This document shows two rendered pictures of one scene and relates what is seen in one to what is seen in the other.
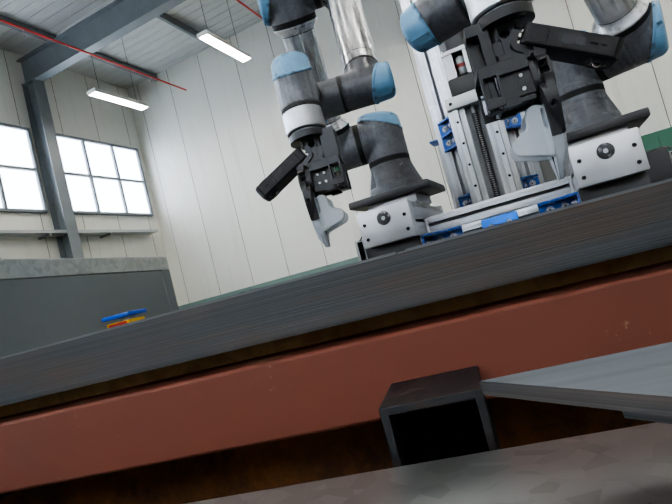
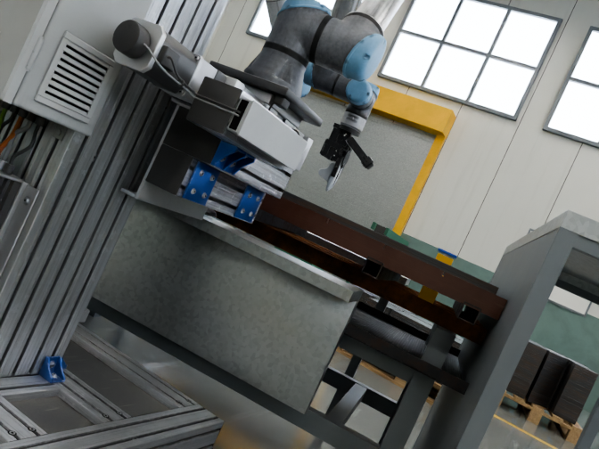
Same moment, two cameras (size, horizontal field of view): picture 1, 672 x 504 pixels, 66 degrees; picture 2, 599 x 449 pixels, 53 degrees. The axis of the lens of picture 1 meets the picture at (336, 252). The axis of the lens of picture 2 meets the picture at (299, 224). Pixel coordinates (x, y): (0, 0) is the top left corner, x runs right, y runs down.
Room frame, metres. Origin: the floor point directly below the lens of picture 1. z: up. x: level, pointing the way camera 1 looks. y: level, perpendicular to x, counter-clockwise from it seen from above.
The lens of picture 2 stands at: (2.88, 0.04, 0.79)
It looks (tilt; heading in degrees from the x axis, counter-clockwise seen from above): 1 degrees down; 182
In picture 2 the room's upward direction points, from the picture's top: 25 degrees clockwise
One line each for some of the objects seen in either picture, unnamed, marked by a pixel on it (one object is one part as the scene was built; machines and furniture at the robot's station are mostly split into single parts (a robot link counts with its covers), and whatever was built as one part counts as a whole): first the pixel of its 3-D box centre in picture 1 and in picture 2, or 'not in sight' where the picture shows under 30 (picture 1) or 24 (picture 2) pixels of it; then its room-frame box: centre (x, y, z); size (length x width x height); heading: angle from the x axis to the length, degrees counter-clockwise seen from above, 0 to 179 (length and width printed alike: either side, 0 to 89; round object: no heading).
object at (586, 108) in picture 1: (583, 113); not in sight; (1.24, -0.66, 1.09); 0.15 x 0.15 x 0.10
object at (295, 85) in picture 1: (295, 86); (363, 100); (0.95, 0.00, 1.22); 0.09 x 0.08 x 0.11; 172
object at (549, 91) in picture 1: (546, 101); not in sight; (0.60, -0.29, 0.98); 0.05 x 0.02 x 0.09; 167
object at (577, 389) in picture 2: not in sight; (541, 381); (-3.18, 2.69, 0.32); 1.20 x 0.80 x 0.65; 163
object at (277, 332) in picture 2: not in sight; (143, 258); (1.04, -0.41, 0.48); 1.30 x 0.04 x 0.35; 77
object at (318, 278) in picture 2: not in sight; (158, 199); (1.12, -0.43, 0.67); 1.30 x 0.20 x 0.03; 77
